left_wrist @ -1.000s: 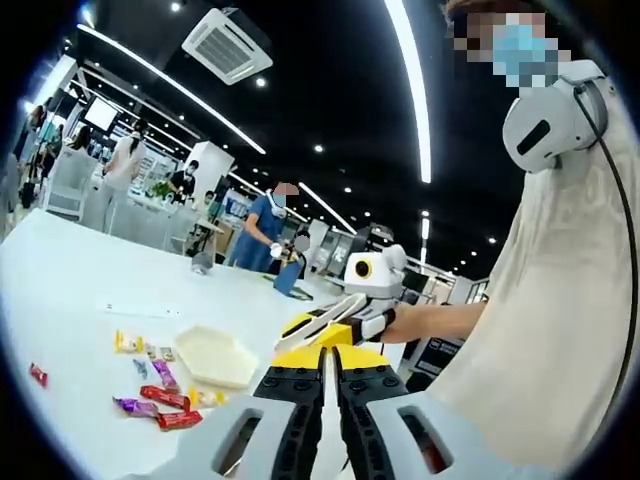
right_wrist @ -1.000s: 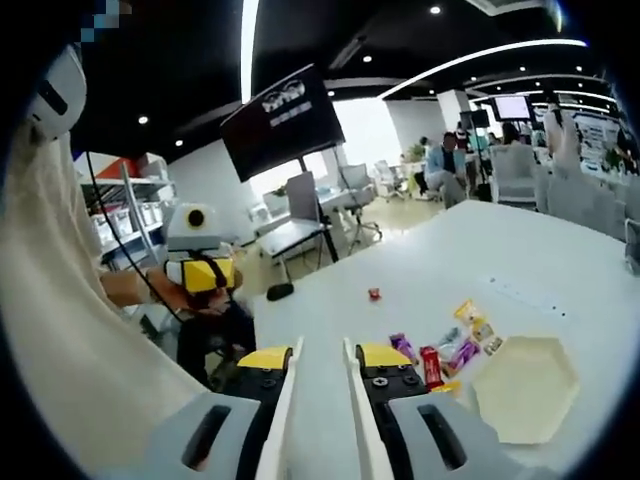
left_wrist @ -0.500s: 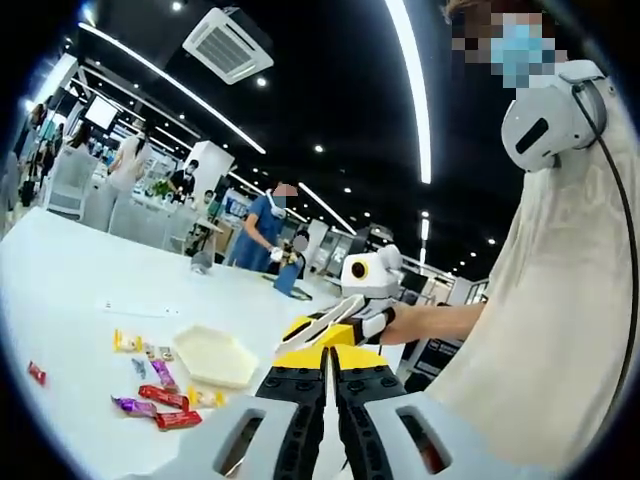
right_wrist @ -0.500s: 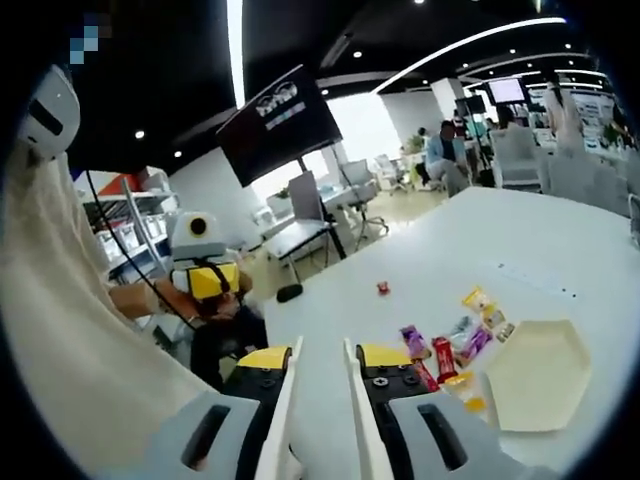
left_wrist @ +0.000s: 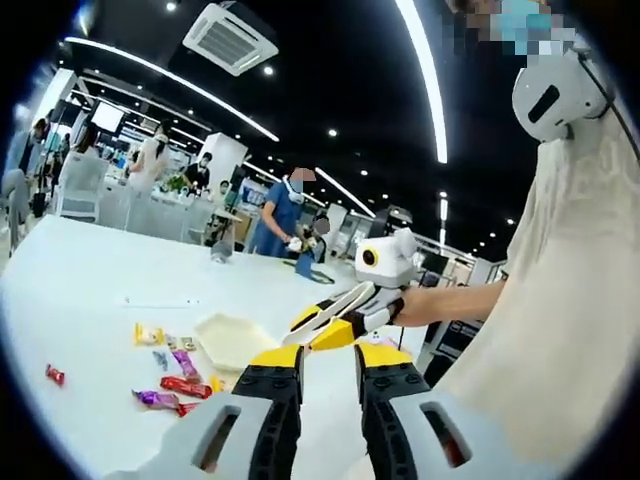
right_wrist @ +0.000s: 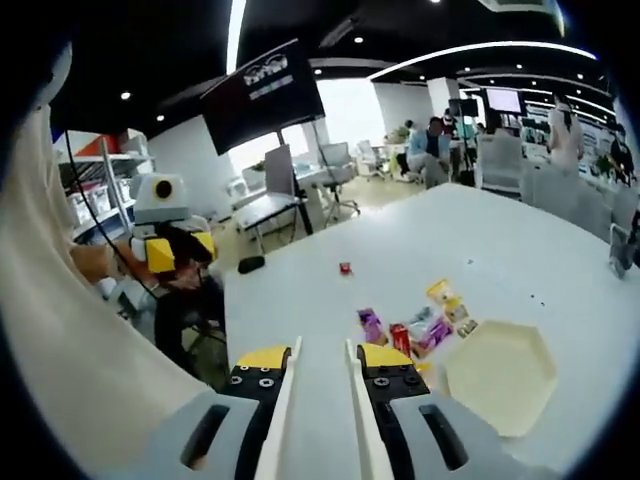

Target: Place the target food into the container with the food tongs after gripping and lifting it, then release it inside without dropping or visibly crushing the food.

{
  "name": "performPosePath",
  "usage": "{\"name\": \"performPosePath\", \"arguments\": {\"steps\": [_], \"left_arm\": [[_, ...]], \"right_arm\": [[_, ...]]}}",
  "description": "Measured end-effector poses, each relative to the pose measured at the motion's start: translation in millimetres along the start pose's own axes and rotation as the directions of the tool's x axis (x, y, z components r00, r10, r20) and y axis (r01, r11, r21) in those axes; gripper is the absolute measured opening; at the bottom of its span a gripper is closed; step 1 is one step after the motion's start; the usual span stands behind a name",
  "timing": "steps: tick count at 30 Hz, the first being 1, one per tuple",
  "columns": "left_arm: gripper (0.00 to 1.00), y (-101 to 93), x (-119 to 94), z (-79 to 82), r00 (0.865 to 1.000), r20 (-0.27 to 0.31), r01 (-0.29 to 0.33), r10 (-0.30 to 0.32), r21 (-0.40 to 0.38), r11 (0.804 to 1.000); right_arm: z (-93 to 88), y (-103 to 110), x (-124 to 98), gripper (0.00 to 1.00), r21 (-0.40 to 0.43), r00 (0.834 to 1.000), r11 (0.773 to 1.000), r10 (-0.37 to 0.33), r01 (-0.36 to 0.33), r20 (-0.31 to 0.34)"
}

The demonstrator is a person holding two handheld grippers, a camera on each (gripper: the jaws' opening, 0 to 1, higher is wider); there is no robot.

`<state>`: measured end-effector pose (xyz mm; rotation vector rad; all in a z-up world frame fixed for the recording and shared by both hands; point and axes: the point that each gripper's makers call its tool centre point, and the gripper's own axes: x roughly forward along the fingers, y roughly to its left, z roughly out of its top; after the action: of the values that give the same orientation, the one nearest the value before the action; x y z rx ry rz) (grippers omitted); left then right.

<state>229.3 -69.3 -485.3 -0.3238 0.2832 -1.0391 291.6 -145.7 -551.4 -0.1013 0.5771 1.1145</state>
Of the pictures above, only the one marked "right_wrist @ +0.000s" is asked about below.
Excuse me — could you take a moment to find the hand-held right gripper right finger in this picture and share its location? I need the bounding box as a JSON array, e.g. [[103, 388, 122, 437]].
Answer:
[[355, 342, 506, 480]]

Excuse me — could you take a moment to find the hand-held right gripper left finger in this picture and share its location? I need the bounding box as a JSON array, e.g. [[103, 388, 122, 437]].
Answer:
[[144, 343, 292, 480]]

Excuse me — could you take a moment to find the red food bar packet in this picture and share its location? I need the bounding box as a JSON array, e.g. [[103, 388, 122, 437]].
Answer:
[[388, 323, 412, 359]]

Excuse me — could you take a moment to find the large purple food packet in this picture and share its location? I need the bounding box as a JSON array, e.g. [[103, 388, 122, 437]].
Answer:
[[414, 314, 454, 354]]

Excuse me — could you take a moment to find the small purple food packet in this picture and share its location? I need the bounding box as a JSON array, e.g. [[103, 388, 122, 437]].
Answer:
[[356, 307, 389, 347]]

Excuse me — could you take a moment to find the yellow food packet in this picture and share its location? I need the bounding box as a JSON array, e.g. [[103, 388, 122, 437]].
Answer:
[[426, 278, 471, 326]]

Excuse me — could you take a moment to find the cream hexagonal container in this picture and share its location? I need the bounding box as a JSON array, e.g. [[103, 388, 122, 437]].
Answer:
[[439, 319, 558, 439]]

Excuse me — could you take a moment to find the person's left hand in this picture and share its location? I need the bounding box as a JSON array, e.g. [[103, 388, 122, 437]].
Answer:
[[158, 259, 211, 296]]

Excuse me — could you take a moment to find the white storage shelf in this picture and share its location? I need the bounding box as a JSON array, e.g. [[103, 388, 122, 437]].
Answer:
[[57, 134, 151, 241]]

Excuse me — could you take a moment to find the grey side desk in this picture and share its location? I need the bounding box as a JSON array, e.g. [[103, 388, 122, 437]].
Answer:
[[232, 192, 314, 254]]

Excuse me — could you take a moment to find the grey monitor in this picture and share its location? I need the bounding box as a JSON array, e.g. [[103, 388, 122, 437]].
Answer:
[[263, 143, 297, 199]]

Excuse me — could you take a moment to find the person's beige shirt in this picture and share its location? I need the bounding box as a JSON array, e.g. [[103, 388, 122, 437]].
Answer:
[[0, 44, 211, 480]]

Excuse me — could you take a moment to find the black screen stand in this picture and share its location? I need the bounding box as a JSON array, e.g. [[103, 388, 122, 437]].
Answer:
[[277, 127, 314, 236]]

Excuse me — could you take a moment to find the large black screen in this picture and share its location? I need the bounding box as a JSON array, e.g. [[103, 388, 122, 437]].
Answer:
[[199, 38, 326, 156]]

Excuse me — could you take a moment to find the grey office chair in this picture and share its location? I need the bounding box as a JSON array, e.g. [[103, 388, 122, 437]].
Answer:
[[319, 142, 361, 221], [356, 139, 389, 180]]

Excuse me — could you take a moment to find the white worn chest device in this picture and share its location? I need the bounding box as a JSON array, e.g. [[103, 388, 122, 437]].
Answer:
[[37, 42, 75, 109]]

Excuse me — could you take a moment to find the curved ceiling light strip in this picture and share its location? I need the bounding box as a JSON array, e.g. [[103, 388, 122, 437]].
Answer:
[[369, 40, 599, 81], [225, 0, 249, 76]]

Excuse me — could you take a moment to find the white mesh office chair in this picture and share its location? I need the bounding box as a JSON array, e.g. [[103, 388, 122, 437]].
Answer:
[[474, 132, 526, 194]]

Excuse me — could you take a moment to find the frosted desk partition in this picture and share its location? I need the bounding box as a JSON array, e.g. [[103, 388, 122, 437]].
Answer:
[[519, 162, 614, 241]]

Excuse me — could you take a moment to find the grey crumpled cloth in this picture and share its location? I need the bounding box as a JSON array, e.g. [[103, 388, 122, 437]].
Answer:
[[607, 209, 640, 280]]

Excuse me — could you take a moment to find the black tripod stand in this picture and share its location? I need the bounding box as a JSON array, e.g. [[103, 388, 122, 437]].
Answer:
[[446, 97, 480, 187]]

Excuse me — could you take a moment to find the bright pink-white monitor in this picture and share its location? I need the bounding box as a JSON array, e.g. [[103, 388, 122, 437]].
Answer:
[[483, 87, 525, 115]]

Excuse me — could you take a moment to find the ceiling air conditioner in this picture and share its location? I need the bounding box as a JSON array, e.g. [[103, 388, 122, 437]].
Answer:
[[477, 0, 556, 14]]

